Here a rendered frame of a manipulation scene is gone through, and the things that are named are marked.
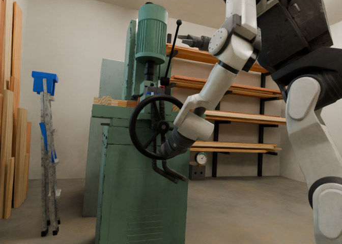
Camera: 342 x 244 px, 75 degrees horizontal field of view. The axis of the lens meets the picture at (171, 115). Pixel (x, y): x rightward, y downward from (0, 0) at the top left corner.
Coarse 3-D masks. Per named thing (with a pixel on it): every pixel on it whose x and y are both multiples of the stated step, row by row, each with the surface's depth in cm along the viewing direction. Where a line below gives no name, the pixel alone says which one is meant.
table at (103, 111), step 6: (96, 108) 106; (102, 108) 107; (108, 108) 108; (114, 108) 109; (120, 108) 110; (126, 108) 110; (132, 108) 111; (96, 114) 106; (102, 114) 107; (108, 114) 108; (114, 114) 108; (120, 114) 109; (126, 114) 110; (138, 114) 105; (144, 114) 104; (150, 114) 105; (174, 114) 118; (204, 114) 124; (156, 120) 110; (168, 120) 107; (174, 120) 108
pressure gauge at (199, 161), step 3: (198, 153) 116; (201, 153) 116; (204, 153) 116; (195, 156) 116; (198, 156) 115; (201, 156) 116; (204, 156) 116; (195, 159) 116; (198, 159) 115; (201, 159) 116; (204, 159) 116; (198, 162) 115; (201, 162) 116; (204, 162) 116; (198, 165) 117
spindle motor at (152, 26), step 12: (144, 12) 126; (156, 12) 125; (144, 24) 126; (156, 24) 126; (144, 36) 125; (156, 36) 125; (144, 48) 124; (156, 48) 125; (144, 60) 131; (156, 60) 129
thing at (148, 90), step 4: (148, 88) 106; (152, 88) 107; (156, 88) 107; (160, 88) 108; (164, 88) 109; (168, 88) 112; (144, 92) 113; (148, 92) 106; (156, 92) 107; (160, 92) 108; (164, 92) 111; (168, 92) 112
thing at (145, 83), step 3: (144, 81) 126; (147, 81) 126; (150, 81) 127; (153, 81) 127; (141, 84) 133; (144, 84) 126; (147, 84) 126; (150, 84) 127; (141, 87) 132; (144, 87) 126; (141, 90) 131; (141, 93) 131
